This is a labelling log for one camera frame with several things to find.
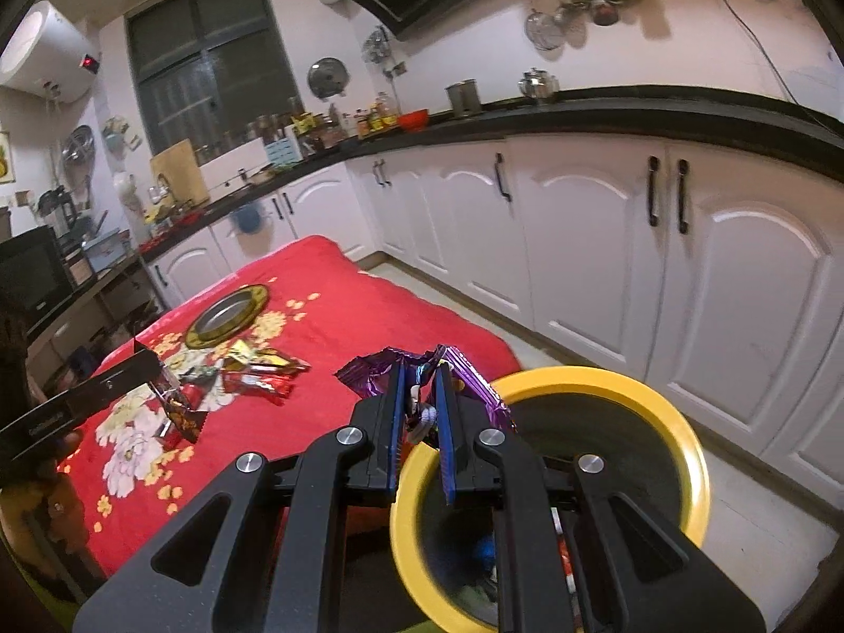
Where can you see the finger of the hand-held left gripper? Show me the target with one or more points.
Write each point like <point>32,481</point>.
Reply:
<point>112,386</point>

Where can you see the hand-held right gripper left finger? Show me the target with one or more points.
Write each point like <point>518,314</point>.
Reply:
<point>395,422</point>

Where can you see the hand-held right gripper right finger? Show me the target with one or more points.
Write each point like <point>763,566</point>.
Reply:
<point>445,428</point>

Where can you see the purple foil snack wrapper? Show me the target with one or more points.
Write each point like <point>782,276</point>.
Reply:
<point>369,379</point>

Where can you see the red brown candy wrapper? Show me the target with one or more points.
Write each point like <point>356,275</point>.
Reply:
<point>188,423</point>

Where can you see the yellow round bin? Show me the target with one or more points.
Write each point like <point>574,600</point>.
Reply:
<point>593,379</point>

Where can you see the person's left forearm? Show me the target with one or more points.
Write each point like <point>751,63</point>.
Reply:
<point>59,498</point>

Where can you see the person's left hand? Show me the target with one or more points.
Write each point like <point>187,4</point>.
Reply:
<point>67,443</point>

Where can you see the dark wooden side table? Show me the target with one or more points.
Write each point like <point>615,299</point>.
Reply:
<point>119,297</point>

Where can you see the red floral blanket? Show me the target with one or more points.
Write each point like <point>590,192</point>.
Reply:
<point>330,316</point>

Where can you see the black microwave oven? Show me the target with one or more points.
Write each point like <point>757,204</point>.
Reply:
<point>33,280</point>

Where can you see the gold rimmed oval metal plate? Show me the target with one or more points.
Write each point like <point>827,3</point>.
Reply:
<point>227,316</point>

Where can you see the grey blue storage box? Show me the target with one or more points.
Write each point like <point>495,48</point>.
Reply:
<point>105,250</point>

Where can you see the pile of snack wrappers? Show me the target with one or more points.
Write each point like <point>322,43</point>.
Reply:
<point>257,382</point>

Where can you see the black electric kettle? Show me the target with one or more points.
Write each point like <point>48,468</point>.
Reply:
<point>54,211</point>

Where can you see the white jug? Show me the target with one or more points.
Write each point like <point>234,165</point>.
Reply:
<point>126,201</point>

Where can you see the blue round hanging bag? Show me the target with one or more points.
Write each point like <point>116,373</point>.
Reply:
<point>250,219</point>

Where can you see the wooden cutting board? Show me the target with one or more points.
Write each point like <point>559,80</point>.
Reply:
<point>179,171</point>

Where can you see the hanging metal colander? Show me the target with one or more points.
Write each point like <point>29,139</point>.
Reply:
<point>79,145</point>

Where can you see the light blue knife block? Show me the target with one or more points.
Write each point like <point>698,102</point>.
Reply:
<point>283,153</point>

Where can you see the red bowl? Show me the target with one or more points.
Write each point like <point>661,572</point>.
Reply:
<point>413,119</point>

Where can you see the row of condiment bottles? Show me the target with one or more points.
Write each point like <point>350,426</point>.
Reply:
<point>372,119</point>

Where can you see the chopstick holder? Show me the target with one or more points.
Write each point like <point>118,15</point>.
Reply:
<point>303,132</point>

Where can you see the white kitchen cabinets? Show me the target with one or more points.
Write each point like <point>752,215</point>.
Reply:
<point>725,290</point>

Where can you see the metal canister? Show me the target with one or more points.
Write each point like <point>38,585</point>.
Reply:
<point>471,95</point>
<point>455,97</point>

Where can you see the dark kitchen window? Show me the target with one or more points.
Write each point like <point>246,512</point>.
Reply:
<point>211,59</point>

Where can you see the white water heater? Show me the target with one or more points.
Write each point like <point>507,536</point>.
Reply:
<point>43,49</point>

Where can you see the metal pot lid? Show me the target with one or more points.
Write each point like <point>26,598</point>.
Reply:
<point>328,76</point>

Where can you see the metal teapot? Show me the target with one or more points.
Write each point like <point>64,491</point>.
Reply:
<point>539,86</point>

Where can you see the black kitchen countertop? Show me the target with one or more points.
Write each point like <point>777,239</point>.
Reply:
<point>593,105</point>

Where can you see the hanging metal whisk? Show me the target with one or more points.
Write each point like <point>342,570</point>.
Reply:
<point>381,49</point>

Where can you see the metal strainer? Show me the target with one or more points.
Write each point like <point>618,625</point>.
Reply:
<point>546,30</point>

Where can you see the wall mounted utensil holder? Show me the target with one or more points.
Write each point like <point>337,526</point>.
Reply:
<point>122,135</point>

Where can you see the fruit wall picture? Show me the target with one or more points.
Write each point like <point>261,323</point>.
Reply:
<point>5,157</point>

